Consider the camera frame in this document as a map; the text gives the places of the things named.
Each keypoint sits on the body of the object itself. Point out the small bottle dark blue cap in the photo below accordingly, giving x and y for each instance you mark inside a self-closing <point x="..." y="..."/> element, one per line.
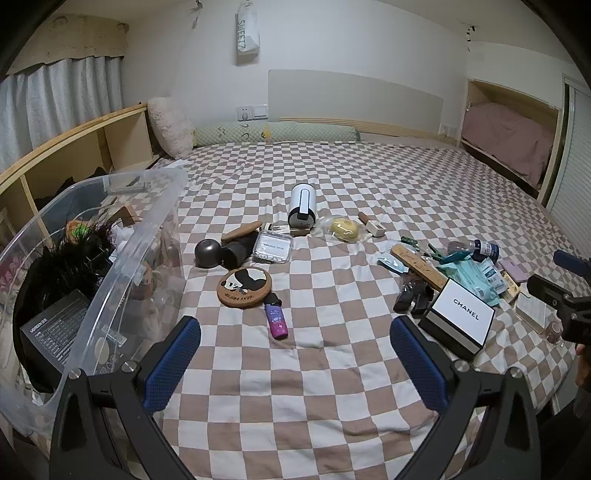
<point x="485" y="249"/>

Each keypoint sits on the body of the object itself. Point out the white hanging paper bag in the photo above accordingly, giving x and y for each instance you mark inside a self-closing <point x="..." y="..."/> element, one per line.
<point x="247" y="37"/>

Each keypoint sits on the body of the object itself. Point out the wooden shelf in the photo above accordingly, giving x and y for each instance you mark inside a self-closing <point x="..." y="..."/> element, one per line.
<point x="69" y="134"/>

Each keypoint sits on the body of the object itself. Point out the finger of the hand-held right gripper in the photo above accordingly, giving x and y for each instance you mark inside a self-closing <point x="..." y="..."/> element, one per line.
<point x="565" y="259"/>
<point x="545" y="288"/>

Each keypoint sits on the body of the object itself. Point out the black cylinder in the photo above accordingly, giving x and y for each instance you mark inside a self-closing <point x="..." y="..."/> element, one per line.
<point x="238" y="251"/>

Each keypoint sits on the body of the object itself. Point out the white blue small packets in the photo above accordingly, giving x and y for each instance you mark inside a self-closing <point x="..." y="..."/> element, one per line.
<point x="490" y="275"/>

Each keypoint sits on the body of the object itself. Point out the white black gift box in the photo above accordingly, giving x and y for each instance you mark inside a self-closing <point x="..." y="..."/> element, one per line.
<point x="461" y="309"/>

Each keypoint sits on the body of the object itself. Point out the checkered blanket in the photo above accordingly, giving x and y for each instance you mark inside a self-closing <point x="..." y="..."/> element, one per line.
<point x="295" y="397"/>

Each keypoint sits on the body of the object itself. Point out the pink box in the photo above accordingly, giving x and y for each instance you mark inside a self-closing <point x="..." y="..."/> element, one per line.
<point x="515" y="270"/>

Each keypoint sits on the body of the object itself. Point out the white wardrobe sliding door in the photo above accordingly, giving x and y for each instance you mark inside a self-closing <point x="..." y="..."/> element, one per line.
<point x="572" y="157"/>

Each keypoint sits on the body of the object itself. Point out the clear plastic case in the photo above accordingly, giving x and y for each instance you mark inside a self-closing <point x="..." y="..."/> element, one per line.
<point x="272" y="247"/>

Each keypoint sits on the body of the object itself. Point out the yellow card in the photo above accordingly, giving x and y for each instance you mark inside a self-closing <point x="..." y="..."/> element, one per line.
<point x="512" y="286"/>

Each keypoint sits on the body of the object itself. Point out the green pens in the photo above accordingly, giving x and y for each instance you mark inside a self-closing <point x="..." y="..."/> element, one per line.
<point x="408" y="240"/>

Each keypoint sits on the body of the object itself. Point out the clear plastic storage bin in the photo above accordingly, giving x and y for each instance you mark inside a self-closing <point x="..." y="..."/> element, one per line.
<point x="138" y="240"/>

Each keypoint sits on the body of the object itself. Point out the round panda cork coaster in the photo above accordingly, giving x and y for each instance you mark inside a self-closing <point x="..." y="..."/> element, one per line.
<point x="243" y="286"/>

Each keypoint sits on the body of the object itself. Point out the brown wooden oval piece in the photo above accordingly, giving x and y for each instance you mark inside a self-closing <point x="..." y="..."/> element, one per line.
<point x="242" y="229"/>

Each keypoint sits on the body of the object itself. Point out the black feathery item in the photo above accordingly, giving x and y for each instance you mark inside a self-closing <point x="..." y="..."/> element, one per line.
<point x="69" y="263"/>

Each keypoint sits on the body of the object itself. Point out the black printed box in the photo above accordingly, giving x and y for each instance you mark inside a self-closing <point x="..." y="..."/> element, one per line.
<point x="55" y="323"/>

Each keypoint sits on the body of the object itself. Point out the yellow sponge in wrap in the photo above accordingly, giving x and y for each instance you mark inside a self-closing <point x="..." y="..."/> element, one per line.
<point x="344" y="229"/>

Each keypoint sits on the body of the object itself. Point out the white fluffy pillow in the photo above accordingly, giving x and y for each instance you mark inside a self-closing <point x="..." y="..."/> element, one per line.
<point x="171" y="127"/>

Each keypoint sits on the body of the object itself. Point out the white wall switch panel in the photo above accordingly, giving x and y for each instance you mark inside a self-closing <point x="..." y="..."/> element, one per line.
<point x="251" y="113"/>

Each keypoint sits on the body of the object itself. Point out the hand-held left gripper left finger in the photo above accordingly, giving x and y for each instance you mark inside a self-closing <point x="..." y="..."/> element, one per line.
<point x="178" y="360"/>

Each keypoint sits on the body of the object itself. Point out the white wall outlet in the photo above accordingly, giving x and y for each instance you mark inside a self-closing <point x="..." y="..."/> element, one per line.
<point x="444" y="130"/>

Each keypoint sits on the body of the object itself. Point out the white curtain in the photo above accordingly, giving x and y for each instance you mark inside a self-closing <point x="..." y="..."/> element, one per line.
<point x="55" y="101"/>

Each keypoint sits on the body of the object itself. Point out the pink bedding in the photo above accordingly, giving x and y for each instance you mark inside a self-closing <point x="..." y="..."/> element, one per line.
<point x="503" y="134"/>

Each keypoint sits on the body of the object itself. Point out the teal wipes pack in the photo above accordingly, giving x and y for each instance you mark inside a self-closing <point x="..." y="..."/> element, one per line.
<point x="466" y="274"/>

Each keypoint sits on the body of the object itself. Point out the white cylindrical device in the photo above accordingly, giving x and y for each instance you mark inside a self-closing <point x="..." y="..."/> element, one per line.
<point x="302" y="203"/>

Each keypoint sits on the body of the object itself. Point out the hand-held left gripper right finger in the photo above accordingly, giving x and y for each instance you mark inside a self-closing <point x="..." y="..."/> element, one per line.
<point x="418" y="364"/>

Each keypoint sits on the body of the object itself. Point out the white paper sheet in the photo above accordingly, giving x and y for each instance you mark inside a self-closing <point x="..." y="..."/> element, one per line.
<point x="174" y="162"/>

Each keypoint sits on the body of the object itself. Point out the wooden alcove frame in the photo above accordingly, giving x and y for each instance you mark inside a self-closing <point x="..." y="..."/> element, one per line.
<point x="466" y="106"/>

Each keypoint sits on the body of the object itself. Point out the brown hair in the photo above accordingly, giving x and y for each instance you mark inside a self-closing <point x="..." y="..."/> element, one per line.
<point x="411" y="279"/>

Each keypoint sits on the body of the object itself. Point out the wooden ruler board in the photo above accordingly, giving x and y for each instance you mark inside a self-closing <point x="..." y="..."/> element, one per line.
<point x="418" y="265"/>

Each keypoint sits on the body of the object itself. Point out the small white adapter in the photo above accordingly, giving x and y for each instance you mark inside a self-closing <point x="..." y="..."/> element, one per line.
<point x="268" y="227"/>

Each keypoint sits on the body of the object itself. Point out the green clip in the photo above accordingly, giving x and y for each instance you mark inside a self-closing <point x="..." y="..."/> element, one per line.
<point x="435" y="253"/>

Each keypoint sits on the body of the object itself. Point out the beige curtain valance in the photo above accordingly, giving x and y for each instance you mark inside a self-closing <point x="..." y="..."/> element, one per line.
<point x="69" y="39"/>

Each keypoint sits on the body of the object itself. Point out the dark round metal dome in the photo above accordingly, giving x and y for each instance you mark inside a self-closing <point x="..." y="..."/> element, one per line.
<point x="208" y="253"/>

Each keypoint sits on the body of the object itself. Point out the green long bolster pillow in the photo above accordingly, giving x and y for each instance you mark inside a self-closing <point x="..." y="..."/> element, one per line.
<point x="277" y="132"/>

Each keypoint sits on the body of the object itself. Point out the brown small bottle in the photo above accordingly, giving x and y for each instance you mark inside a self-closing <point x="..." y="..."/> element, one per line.
<point x="554" y="330"/>

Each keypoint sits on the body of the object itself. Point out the blue face mask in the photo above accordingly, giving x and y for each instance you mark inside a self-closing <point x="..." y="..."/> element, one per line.
<point x="390" y="263"/>

